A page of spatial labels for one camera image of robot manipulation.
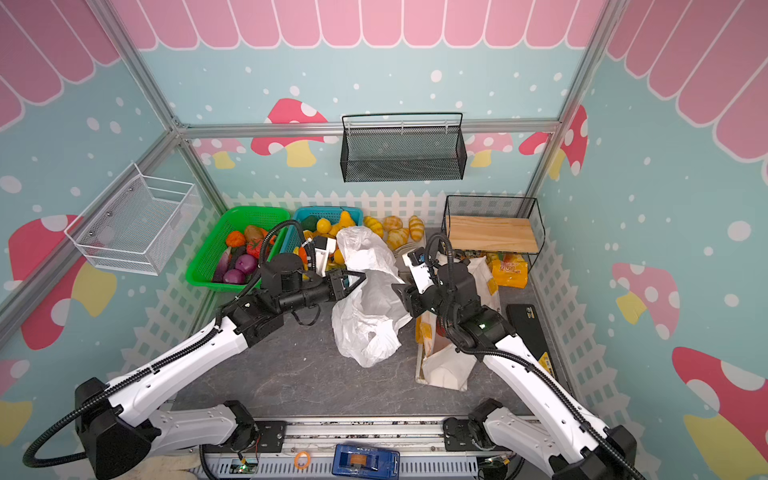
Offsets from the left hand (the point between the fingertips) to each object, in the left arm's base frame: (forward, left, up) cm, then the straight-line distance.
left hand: (366, 284), depth 69 cm
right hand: (+2, -8, -2) cm, 8 cm away
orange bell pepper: (+35, +53, -24) cm, 68 cm away
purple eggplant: (+24, +54, -25) cm, 64 cm away
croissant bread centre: (+38, -7, -25) cm, 46 cm away
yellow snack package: (+21, -44, -22) cm, 54 cm away
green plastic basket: (+21, +60, -24) cm, 68 cm away
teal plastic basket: (+44, +23, -22) cm, 54 cm away
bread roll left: (+45, +2, -26) cm, 52 cm away
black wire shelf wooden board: (+34, -39, -13) cm, 54 cm away
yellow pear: (+42, +12, -21) cm, 49 cm away
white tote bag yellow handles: (-14, -17, -11) cm, 24 cm away
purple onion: (+24, +45, -24) cm, 57 cm away
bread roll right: (+44, -14, -26) cm, 53 cm away
